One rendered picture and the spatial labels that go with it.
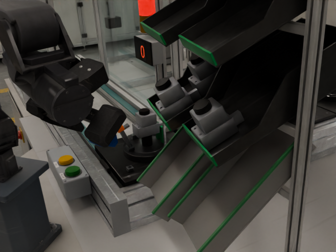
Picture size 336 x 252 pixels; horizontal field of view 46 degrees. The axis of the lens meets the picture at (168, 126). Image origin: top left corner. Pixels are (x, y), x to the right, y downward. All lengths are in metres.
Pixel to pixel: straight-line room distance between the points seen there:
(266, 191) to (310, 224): 0.39
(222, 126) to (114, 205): 0.41
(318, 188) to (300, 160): 0.55
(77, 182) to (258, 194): 0.54
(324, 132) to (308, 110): 0.69
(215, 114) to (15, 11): 0.32
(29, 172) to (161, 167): 0.29
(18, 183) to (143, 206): 0.30
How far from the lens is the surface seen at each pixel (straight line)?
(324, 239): 1.02
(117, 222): 0.99
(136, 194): 0.97
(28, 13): 0.54
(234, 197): 0.75
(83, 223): 1.07
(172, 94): 0.74
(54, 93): 0.50
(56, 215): 1.13
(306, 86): 0.60
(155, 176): 0.92
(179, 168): 0.88
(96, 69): 0.63
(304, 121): 0.62
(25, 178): 0.92
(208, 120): 0.63
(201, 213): 0.79
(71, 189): 1.08
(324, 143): 1.33
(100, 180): 1.04
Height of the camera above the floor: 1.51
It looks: 25 degrees down
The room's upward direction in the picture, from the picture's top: 3 degrees counter-clockwise
